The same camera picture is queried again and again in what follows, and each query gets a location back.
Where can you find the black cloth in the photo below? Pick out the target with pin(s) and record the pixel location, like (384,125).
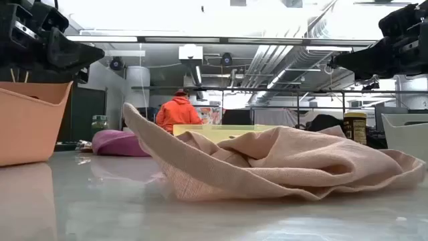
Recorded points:
(324,122)

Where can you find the black metal rack frame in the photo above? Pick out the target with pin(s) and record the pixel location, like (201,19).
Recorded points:
(267,89)

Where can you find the green-lid spice jar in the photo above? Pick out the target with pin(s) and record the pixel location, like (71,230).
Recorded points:
(99,124)

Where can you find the white ceiling box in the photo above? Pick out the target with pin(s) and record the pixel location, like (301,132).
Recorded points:
(190,52)

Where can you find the black aluminium table frame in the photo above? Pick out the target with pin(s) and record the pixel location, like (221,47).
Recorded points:
(65,146)

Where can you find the beige cloth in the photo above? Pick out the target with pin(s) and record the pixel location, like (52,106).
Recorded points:
(267,167)

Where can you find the floral poster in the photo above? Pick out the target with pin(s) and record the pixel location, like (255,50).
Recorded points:
(212,115)

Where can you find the grey plastic bin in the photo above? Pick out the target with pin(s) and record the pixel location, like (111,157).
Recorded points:
(406,137)

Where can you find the white cylinder column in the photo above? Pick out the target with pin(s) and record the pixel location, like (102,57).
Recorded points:
(137,87)

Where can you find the black monitor screen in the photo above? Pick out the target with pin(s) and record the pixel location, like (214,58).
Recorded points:
(237,117)

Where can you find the shiny brown spice packet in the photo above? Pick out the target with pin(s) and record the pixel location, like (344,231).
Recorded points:
(84,146)

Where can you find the orange plastic bin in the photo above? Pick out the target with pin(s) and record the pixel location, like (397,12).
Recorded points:
(30,127)

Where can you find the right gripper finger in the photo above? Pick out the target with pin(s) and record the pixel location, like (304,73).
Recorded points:
(371,62)

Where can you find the person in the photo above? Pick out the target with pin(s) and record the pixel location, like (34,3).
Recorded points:
(177,114)

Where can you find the pink cloth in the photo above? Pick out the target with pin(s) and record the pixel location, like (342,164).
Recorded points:
(115,144)

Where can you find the yellow-lid spice jar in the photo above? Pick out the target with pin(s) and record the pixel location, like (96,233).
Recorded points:
(355,129)

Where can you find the black ceiling camera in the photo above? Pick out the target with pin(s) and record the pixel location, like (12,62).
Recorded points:
(226,59)
(116,63)

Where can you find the yellow translucent tray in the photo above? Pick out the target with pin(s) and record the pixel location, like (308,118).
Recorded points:
(214,132)

